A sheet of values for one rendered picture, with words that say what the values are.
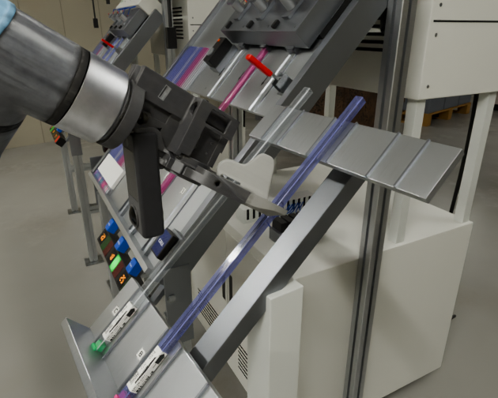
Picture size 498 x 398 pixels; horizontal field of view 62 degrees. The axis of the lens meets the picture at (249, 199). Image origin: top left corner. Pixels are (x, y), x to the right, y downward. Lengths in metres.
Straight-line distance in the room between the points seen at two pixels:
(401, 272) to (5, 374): 1.41
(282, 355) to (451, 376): 1.17
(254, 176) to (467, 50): 0.80
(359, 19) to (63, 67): 0.64
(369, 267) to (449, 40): 0.55
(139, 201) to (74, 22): 4.70
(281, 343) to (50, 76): 0.46
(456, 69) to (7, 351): 1.79
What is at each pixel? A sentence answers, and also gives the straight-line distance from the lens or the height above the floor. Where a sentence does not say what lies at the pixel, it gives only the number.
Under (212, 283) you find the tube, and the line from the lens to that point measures 0.55.
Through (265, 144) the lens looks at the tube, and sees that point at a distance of 0.65.
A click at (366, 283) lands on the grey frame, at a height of 0.57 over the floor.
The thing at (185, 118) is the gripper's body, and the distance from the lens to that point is 0.44.
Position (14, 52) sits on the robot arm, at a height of 1.14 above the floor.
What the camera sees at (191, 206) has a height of 0.82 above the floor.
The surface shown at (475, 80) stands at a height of 1.04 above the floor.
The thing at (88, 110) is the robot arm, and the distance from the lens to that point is 0.39.
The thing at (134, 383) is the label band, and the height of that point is 0.75.
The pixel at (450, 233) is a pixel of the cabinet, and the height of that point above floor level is 0.61.
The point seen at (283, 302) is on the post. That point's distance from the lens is 0.60.
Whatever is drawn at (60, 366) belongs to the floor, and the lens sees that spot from 1.80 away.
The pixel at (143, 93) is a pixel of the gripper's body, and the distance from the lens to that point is 0.41.
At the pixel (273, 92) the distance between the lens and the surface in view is 0.88.
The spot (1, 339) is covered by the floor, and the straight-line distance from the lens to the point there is 2.02.
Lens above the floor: 1.15
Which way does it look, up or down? 22 degrees down
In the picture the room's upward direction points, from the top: straight up
